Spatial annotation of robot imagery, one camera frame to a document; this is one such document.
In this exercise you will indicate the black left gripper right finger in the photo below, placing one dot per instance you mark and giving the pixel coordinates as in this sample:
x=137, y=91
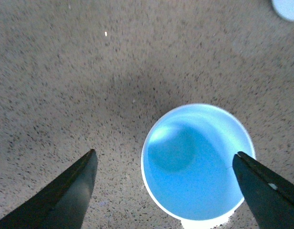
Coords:
x=269, y=196

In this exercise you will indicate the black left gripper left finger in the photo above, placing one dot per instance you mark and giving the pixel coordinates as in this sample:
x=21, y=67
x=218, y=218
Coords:
x=62, y=204

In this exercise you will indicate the blue cup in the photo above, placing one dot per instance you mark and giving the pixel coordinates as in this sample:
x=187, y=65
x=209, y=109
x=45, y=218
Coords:
x=284, y=9
x=187, y=167

